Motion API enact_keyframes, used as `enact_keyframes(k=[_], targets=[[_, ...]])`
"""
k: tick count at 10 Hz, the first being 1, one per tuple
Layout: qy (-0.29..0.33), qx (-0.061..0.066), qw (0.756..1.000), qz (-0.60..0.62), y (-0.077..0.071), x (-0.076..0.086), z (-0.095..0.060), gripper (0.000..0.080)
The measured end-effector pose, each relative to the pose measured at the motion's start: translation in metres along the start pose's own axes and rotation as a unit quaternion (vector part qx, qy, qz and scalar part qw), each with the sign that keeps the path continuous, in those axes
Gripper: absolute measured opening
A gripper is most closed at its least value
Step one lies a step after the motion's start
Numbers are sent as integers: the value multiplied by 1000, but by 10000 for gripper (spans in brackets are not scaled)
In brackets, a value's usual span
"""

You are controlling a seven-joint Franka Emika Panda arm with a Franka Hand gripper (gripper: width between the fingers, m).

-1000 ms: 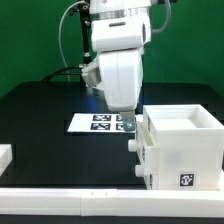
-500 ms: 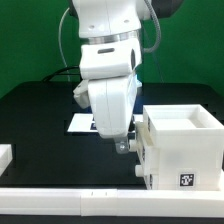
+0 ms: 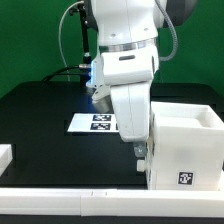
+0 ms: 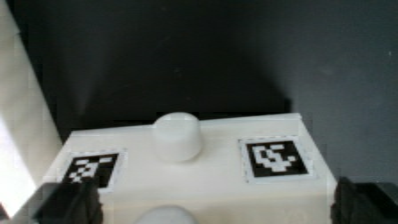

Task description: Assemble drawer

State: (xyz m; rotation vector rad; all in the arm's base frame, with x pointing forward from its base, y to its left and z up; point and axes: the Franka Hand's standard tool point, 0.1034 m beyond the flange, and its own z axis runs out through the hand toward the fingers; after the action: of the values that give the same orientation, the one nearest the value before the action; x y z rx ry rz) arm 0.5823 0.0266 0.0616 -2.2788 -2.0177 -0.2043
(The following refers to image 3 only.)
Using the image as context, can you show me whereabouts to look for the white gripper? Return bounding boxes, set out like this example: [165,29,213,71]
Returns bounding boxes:
[110,82,151,158]

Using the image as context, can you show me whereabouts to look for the white drawer cabinet box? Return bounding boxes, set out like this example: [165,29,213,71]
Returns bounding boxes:
[147,102,224,191]

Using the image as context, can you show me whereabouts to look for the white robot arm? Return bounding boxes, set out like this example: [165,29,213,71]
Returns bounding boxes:
[83,0,198,157]

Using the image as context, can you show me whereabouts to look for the white fiducial marker sheet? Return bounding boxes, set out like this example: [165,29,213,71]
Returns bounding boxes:
[67,113,118,133]

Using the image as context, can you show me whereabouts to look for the white front rail barrier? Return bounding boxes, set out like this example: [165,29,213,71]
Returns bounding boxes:
[0,188,224,218]

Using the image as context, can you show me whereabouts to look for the white rail barrier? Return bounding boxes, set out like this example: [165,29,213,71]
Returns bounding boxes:
[0,188,224,218]
[0,144,12,176]

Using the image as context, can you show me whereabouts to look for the black base cable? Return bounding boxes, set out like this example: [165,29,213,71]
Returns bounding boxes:
[41,64,92,83]

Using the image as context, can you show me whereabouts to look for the white left rail barrier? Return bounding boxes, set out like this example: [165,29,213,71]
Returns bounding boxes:
[0,144,12,176]

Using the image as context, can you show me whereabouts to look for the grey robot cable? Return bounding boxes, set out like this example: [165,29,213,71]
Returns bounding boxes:
[58,0,88,83]

